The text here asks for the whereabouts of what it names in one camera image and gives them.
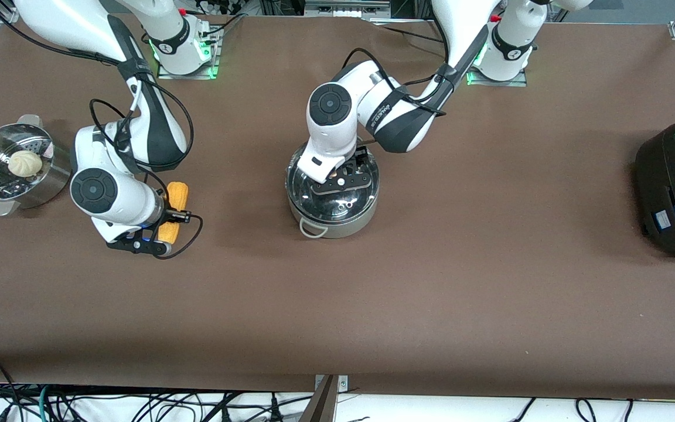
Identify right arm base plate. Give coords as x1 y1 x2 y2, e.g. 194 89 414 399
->
158 26 222 80

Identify steel steamer pot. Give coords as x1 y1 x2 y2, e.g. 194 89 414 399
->
0 114 74 217

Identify glass pot lid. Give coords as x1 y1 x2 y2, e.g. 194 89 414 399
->
287 142 380 226

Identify green cable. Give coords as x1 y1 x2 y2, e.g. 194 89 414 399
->
36 385 52 422

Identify yellow corn cob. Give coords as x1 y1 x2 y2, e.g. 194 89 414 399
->
158 182 189 244

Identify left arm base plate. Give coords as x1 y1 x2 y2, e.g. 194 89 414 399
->
468 64 529 87

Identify metal bracket plate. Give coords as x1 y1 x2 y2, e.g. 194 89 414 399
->
314 374 349 391

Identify steel cooking pot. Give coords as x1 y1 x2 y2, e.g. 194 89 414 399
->
285 141 381 240

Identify white steamed bun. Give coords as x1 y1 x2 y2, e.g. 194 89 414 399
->
8 150 43 179

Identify grey metal box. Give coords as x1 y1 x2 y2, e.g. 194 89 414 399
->
305 0 391 18

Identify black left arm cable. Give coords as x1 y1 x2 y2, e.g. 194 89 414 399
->
343 48 449 115

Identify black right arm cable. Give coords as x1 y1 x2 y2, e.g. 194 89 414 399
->
88 76 203 260

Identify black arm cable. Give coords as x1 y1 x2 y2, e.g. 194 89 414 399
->
343 48 449 115
88 76 203 260

